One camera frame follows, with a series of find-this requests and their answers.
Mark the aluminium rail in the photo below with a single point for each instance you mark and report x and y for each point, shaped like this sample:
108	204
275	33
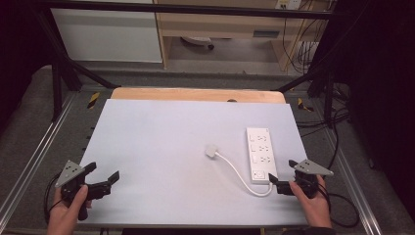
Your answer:
32	156
354	182

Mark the black metal frame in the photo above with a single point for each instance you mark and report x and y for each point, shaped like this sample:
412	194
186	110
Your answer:
182	9

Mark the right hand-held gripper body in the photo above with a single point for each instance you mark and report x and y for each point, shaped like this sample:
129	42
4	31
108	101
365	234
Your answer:
310	168

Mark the person's left hand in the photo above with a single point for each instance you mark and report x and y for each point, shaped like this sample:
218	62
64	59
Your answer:
63	217

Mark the white table mat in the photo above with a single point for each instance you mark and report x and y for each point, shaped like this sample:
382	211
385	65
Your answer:
163	156

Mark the black curtain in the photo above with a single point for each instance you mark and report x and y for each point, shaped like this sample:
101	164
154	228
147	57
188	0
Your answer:
381	81
19	49

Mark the white power strip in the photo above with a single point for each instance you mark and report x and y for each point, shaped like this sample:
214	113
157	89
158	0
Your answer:
261	153

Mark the yellow black tape marker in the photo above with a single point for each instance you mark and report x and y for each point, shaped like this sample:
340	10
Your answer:
304	105
93	100

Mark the white plug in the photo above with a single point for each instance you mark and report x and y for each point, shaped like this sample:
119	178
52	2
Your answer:
211	151

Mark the chair wheel base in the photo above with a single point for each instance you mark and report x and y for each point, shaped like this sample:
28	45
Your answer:
199	40

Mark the person's right hand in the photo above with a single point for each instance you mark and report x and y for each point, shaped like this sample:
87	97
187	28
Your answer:
313	210

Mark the white cabinet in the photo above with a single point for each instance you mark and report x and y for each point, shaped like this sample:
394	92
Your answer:
104	36

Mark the white wall socket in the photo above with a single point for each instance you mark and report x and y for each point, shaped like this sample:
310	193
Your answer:
288	4

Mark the wooden desk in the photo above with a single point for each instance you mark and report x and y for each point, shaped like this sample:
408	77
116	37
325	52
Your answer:
212	26

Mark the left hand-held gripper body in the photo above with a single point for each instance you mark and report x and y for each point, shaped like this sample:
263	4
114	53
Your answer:
70	171

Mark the wooden table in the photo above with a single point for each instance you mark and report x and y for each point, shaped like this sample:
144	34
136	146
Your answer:
182	95

